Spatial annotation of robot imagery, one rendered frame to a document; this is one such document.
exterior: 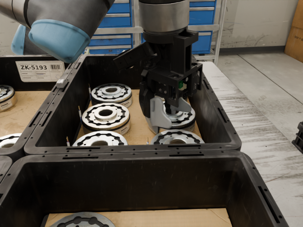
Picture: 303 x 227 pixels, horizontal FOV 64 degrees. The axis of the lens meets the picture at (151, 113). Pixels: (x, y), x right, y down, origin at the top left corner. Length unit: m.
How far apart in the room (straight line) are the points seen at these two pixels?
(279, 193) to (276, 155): 0.14
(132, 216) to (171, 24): 0.28
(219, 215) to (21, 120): 0.47
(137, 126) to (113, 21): 1.95
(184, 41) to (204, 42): 2.26
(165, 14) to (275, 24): 3.63
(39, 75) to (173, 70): 0.44
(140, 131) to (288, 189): 0.36
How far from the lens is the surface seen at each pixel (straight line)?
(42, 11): 0.39
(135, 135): 0.52
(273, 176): 0.68
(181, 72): 0.39
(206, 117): 0.48
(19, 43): 0.94
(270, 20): 3.90
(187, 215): 0.39
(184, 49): 0.37
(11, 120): 0.65
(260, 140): 0.78
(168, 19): 0.36
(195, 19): 2.54
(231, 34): 3.68
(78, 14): 0.38
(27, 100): 0.72
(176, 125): 0.49
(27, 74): 0.75
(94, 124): 0.51
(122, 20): 2.43
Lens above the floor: 1.14
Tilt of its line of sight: 32 degrees down
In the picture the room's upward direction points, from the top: straight up
